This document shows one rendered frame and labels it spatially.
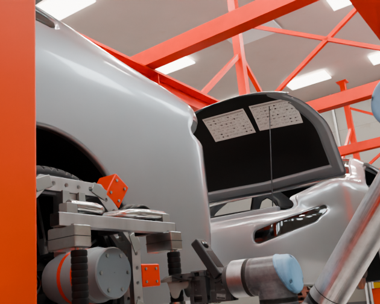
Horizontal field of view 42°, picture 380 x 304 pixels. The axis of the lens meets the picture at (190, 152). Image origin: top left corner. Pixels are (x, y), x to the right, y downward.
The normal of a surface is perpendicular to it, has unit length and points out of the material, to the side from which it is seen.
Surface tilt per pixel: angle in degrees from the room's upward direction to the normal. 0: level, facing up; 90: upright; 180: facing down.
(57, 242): 90
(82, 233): 90
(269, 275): 89
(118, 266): 90
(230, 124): 144
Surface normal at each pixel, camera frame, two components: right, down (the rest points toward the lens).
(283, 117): -0.30, 0.64
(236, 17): -0.58, -0.18
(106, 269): 0.81, -0.23
